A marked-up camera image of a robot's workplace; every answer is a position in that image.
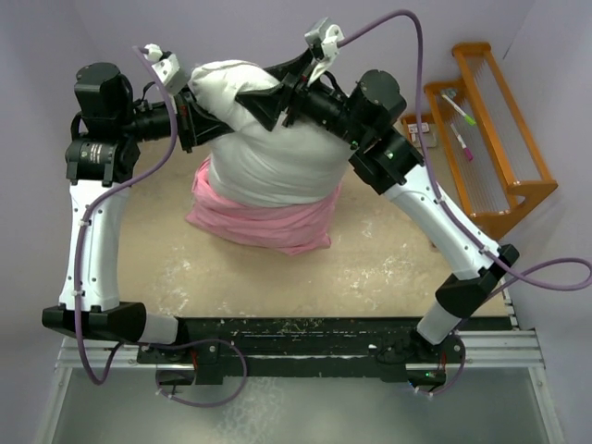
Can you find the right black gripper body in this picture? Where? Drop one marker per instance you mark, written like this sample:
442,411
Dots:
291,94

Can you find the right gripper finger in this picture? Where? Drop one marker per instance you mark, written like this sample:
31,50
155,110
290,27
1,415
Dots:
265,105
298,68

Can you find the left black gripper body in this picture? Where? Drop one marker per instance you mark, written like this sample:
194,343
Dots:
185,128

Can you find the white pillow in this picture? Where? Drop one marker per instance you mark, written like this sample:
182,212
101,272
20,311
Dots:
302,164

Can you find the pink rose-patterned pillowcase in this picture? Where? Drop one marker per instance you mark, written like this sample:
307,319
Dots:
290,230

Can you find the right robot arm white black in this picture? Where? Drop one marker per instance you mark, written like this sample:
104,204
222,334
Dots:
386,161

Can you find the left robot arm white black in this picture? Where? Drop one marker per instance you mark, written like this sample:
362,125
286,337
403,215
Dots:
100,170

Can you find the white red label card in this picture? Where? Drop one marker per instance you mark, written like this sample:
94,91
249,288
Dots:
414,129

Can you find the grey flat tray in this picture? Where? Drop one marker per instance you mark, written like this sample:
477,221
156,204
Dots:
428,140

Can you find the green-capped white marker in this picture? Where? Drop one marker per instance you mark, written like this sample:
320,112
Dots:
467,118

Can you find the magenta-capped white marker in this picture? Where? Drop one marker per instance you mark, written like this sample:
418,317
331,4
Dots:
465,149

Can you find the orange wooden stepped rack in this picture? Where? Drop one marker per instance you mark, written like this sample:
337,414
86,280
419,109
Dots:
508,177

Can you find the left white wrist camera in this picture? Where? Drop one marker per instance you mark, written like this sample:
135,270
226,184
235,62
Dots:
167,68

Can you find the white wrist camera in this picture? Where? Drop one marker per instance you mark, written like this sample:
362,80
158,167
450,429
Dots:
323,40
167,68

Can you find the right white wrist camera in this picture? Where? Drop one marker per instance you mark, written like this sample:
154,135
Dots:
323,40

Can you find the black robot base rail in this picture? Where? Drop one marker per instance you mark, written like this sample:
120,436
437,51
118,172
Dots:
385,348

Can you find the aluminium frame rail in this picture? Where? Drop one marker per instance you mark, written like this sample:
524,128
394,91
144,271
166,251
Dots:
479,349

